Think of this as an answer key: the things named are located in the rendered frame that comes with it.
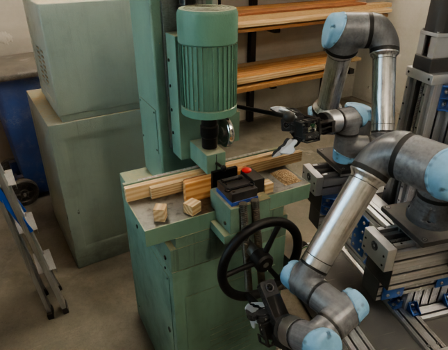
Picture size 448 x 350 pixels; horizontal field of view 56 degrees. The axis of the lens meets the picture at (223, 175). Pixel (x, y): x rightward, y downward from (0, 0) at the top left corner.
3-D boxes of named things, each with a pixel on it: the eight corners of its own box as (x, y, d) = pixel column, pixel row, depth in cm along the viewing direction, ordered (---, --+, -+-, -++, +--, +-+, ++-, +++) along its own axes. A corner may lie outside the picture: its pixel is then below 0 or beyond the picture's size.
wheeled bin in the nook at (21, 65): (10, 214, 290) (-31, 74, 243) (-2, 181, 329) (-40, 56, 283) (101, 188, 321) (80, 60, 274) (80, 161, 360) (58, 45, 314)
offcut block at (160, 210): (164, 221, 126) (164, 210, 123) (153, 221, 126) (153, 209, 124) (167, 215, 129) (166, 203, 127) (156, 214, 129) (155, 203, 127)
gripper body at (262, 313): (256, 342, 112) (280, 356, 101) (249, 310, 112) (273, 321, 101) (280, 330, 115) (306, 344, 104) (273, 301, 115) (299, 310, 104)
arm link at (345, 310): (334, 271, 103) (302, 298, 98) (373, 298, 95) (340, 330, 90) (335, 292, 107) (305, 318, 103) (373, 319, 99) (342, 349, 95)
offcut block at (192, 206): (192, 206, 133) (192, 197, 131) (201, 210, 131) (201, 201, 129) (183, 212, 130) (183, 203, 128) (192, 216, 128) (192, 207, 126)
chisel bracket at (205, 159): (207, 178, 139) (206, 155, 134) (189, 162, 149) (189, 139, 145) (226, 173, 142) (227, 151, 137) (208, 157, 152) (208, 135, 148)
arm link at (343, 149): (367, 166, 142) (371, 136, 137) (333, 165, 142) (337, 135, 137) (360, 156, 149) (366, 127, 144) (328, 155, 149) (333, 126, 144)
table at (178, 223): (155, 267, 117) (154, 250, 114) (125, 212, 141) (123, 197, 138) (327, 211, 142) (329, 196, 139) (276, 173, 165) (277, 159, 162)
